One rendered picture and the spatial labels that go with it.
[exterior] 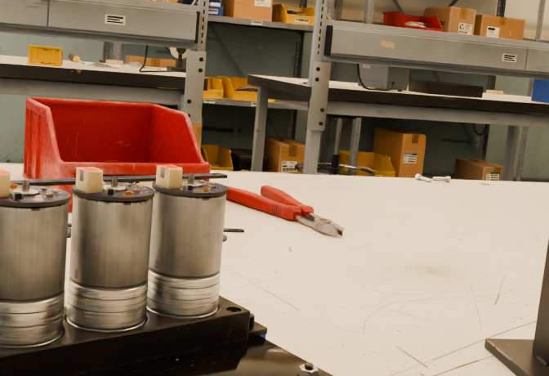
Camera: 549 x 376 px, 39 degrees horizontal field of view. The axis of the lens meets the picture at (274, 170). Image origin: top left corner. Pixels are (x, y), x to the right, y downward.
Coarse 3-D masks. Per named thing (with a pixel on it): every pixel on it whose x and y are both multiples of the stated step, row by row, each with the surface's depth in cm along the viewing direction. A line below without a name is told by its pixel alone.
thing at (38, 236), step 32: (32, 192) 22; (0, 224) 21; (32, 224) 21; (64, 224) 22; (0, 256) 21; (32, 256) 22; (64, 256) 23; (0, 288) 22; (32, 288) 22; (64, 288) 23; (0, 320) 22; (32, 320) 22
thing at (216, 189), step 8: (152, 184) 26; (184, 184) 25; (208, 184) 26; (216, 184) 27; (168, 192) 25; (176, 192) 25; (184, 192) 25; (192, 192) 25; (200, 192) 25; (208, 192) 25; (216, 192) 25; (224, 192) 25
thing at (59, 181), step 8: (128, 176) 27; (136, 176) 27; (144, 176) 27; (152, 176) 27; (184, 176) 28; (200, 176) 28; (208, 176) 28; (216, 176) 28; (224, 176) 29; (32, 184) 24; (40, 184) 24; (48, 184) 24; (56, 184) 24; (64, 184) 25; (72, 184) 25
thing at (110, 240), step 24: (72, 216) 24; (96, 216) 23; (120, 216) 23; (144, 216) 24; (72, 240) 24; (96, 240) 23; (120, 240) 23; (144, 240) 24; (72, 264) 24; (96, 264) 23; (120, 264) 23; (144, 264) 24; (72, 288) 24; (96, 288) 23; (120, 288) 24; (144, 288) 24; (72, 312) 24; (96, 312) 23; (120, 312) 24; (144, 312) 24
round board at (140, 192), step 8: (120, 184) 25; (128, 184) 25; (80, 192) 23; (104, 192) 23; (112, 192) 23; (120, 192) 24; (136, 192) 24; (144, 192) 24; (152, 192) 24; (112, 200) 23; (120, 200) 23; (128, 200) 23; (136, 200) 23
